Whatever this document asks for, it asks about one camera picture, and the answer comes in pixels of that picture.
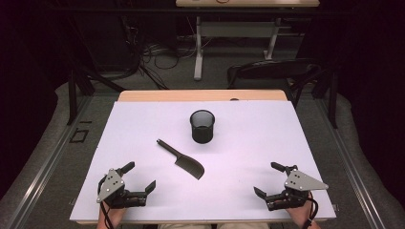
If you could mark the wooden table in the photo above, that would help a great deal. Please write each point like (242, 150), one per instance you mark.
(191, 95)

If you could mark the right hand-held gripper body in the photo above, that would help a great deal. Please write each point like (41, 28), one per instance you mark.
(299, 183)

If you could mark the white table mat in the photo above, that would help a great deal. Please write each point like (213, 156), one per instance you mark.
(242, 178)

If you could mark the wooden desk with white legs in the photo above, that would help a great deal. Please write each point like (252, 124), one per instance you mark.
(237, 29)

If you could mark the black chair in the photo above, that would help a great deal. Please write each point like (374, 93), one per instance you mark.
(270, 71)

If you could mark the black metal stand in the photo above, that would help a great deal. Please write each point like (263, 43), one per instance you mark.
(72, 95)
(333, 101)

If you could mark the person's left hand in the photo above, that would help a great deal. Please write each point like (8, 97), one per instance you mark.
(116, 214)

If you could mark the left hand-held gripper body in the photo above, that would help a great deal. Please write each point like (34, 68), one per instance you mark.
(110, 186)

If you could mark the person's right hand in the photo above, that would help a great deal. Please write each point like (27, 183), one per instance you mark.
(301, 213)

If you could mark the black mesh pen cup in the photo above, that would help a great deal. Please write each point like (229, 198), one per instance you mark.
(202, 132)

